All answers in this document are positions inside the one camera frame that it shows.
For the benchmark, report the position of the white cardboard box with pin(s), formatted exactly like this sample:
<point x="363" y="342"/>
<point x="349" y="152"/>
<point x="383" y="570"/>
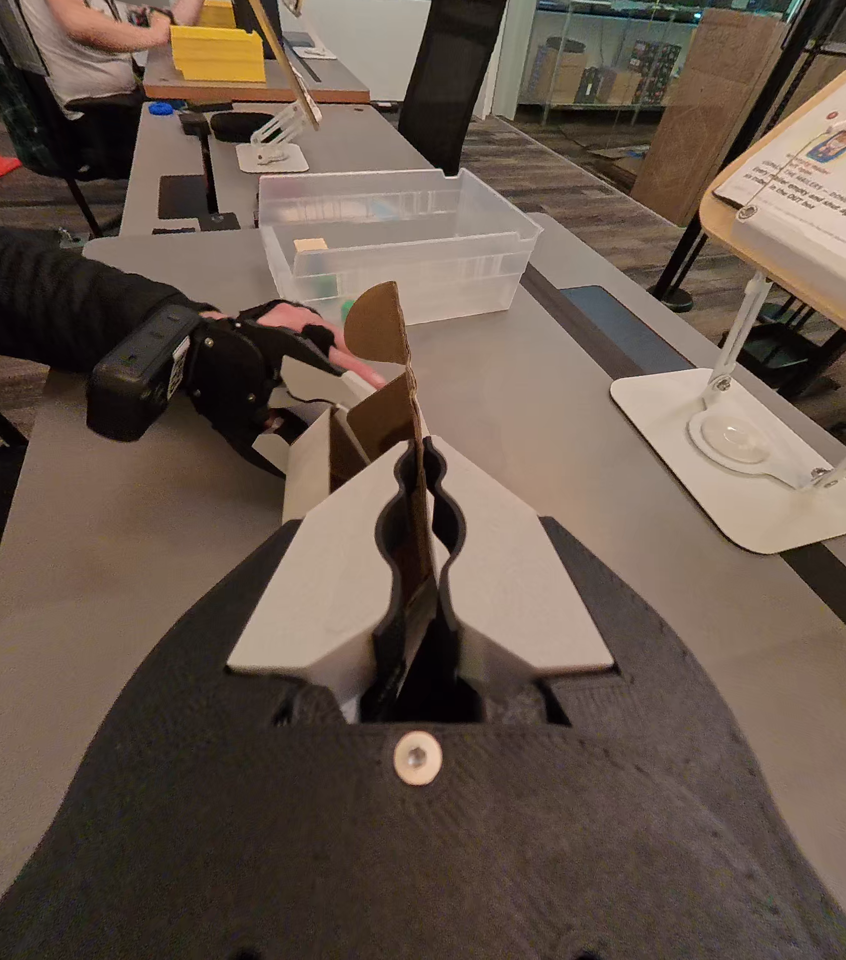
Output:
<point x="385" y="420"/>

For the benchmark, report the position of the metal storage shelf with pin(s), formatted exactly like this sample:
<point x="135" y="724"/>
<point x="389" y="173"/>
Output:
<point x="602" y="75"/>

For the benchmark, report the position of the black pouch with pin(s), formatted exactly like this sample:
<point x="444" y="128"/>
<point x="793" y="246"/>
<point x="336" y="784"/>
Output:
<point x="241" y="126"/>

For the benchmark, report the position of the person's left hand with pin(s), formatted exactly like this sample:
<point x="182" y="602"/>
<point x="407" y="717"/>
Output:
<point x="295" y="319"/>

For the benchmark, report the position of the beige cube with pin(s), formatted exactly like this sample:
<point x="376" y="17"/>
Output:
<point x="312" y="245"/>

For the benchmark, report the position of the white sign stand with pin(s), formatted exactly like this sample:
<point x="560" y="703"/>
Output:
<point x="269" y="159"/>
<point x="767" y="510"/>
<point x="284" y="60"/>

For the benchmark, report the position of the brown wooden desk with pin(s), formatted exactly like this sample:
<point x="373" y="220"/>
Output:
<point x="303" y="90"/>

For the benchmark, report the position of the black metal stand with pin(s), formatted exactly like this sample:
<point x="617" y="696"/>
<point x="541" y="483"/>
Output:
<point x="671" y="300"/>

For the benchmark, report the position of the yellow plastic bin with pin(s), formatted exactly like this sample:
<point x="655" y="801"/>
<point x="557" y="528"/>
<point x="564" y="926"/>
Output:
<point x="220" y="52"/>

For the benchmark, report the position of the person's left forearm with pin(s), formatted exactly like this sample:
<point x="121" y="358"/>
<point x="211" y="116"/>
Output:
<point x="33" y="300"/>

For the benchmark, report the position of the wooden sign board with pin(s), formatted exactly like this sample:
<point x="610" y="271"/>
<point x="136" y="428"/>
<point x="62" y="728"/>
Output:
<point x="827" y="150"/>

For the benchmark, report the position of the large cardboard sheet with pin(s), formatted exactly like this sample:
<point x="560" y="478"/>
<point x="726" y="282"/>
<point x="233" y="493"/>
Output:
<point x="715" y="112"/>

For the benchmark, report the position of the small black box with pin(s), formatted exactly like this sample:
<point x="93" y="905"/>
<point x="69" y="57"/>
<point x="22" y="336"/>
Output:
<point x="195" y="124"/>

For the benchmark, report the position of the black desk pad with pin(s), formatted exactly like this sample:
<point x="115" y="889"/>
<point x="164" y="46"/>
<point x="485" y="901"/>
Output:
<point x="183" y="196"/>

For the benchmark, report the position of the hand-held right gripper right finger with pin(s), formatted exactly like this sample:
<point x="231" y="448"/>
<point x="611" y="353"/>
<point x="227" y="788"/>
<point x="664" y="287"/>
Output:
<point x="520" y="592"/>

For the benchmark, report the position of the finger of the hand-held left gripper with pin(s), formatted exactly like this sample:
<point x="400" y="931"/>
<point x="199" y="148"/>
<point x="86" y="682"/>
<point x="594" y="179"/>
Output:
<point x="321" y="382"/>
<point x="280" y="442"/>

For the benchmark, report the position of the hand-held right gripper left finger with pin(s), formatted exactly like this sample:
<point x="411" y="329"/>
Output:
<point x="318" y="585"/>

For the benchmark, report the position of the clear plastic bin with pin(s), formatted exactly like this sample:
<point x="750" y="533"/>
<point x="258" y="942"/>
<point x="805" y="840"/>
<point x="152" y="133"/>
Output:
<point x="468" y="247"/>

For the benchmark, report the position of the green cube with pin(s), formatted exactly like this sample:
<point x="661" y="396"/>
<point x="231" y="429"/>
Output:
<point x="327" y="289"/>
<point x="347" y="306"/>

